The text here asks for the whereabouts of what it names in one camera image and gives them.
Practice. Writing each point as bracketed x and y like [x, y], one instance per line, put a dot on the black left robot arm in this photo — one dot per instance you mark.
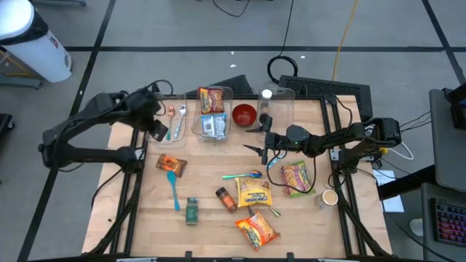
[91, 154]

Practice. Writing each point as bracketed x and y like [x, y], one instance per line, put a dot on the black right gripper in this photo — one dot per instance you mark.
[278, 141]

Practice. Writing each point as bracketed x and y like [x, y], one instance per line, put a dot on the blue plastic spoon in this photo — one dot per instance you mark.
[173, 189]

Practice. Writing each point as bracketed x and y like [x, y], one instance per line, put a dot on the white paper sheet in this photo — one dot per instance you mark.
[393, 204]

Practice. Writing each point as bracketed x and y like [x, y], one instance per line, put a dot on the green oregano spice jar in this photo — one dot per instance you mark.
[192, 211]

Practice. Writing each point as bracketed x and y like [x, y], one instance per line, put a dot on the red roast beef ramen packet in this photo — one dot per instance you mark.
[211, 100]

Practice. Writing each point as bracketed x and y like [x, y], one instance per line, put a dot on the grey desk top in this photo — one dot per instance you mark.
[448, 145]

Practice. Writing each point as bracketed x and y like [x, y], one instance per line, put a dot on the orange spice jar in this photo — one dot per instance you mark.
[226, 199]

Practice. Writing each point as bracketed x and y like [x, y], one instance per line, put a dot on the clear plastic packet bin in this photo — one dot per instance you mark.
[229, 109]

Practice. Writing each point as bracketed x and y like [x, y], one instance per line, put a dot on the red bowl black outside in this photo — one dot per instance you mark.
[244, 115]

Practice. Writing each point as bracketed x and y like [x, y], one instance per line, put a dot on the clear plastic jar bin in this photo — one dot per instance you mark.
[284, 109]

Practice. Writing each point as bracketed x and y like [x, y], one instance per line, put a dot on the white computer mouse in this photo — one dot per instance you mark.
[416, 227]

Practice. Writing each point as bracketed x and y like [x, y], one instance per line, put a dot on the orange chicken ramen packet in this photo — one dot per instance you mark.
[256, 230]

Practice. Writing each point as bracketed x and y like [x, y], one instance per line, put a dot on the black desk device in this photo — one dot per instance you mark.
[459, 107]

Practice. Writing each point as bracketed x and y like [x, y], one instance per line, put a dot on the white trash can black bag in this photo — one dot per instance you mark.
[32, 43]

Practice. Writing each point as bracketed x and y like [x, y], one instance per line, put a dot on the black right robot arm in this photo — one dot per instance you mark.
[335, 136]

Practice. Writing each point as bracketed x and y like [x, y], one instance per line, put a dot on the backlit black keyboard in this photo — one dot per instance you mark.
[449, 222]

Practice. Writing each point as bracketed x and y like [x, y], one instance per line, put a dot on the brown orange noodle packet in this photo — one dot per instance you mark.
[171, 164]

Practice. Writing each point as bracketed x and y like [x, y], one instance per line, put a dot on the grey metal base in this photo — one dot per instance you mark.
[58, 2]

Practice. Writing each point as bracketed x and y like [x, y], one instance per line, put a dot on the yellow ramen packet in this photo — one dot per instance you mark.
[253, 191]

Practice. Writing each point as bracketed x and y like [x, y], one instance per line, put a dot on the iridescent metal spoon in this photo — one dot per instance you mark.
[242, 175]

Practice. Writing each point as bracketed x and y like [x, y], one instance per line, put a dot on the green ramen packet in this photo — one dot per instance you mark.
[297, 178]

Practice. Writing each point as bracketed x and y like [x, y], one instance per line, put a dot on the glass jar tan lid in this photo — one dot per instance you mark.
[329, 198]

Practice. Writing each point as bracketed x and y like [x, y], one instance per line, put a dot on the blue beef ramen packet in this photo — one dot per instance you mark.
[214, 125]

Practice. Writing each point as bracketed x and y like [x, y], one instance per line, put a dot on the blue toothbrush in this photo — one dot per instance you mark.
[275, 162]

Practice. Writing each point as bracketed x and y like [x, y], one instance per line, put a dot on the bagel seasoning jar white cap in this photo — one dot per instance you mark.
[267, 94]

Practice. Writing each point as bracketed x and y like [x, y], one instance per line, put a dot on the dark grey desk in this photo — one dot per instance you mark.
[426, 225]

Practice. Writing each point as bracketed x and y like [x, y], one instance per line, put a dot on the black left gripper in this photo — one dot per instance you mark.
[151, 109]

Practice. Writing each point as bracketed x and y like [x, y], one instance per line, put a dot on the black floor object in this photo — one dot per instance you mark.
[5, 122]

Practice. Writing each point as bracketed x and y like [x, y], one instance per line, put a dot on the black metal table frame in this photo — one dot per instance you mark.
[131, 233]

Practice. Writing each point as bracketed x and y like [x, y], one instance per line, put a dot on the clear plastic utensil bin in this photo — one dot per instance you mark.
[176, 98]

